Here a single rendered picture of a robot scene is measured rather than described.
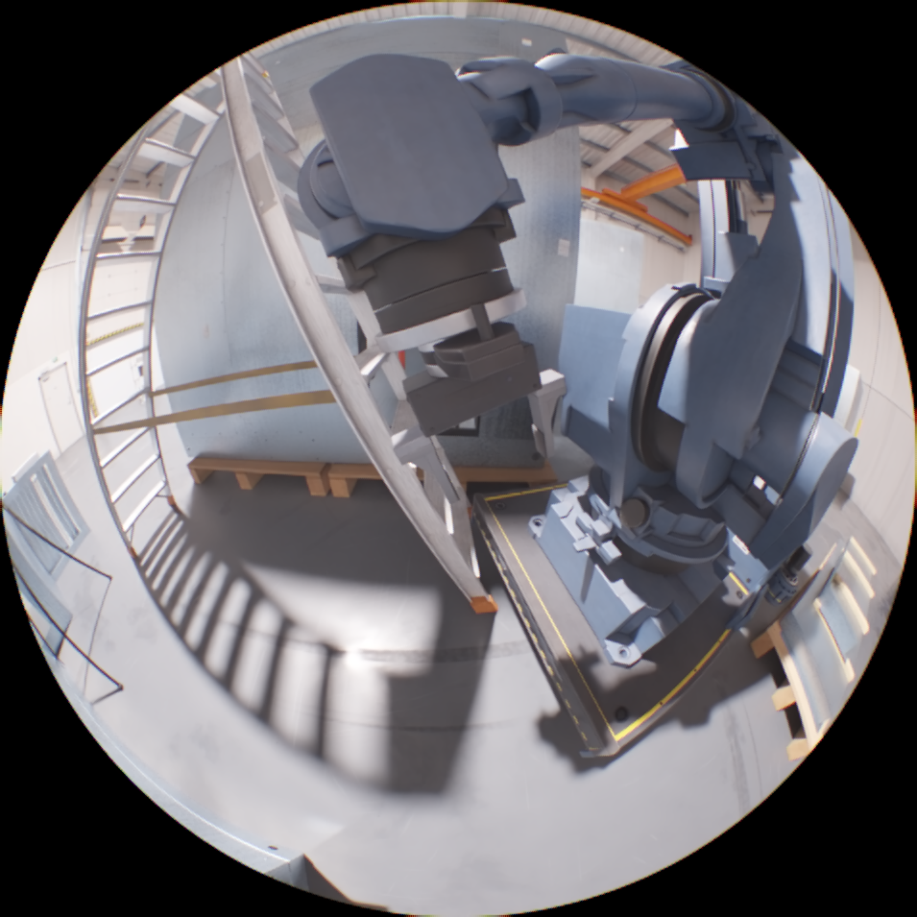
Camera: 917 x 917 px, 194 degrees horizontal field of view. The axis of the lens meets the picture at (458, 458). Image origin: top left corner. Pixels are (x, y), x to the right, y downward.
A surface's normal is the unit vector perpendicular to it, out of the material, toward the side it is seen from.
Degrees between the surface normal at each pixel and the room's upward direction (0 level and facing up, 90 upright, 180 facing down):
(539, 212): 90
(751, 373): 67
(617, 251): 90
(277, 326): 90
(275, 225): 88
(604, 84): 117
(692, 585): 45
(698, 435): 101
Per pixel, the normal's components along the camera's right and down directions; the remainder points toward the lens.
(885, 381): -1.00, -0.03
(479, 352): 0.27, 0.51
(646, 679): 0.05, -0.85
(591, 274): -0.31, 0.48
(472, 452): 0.04, 0.52
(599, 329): -0.96, 0.11
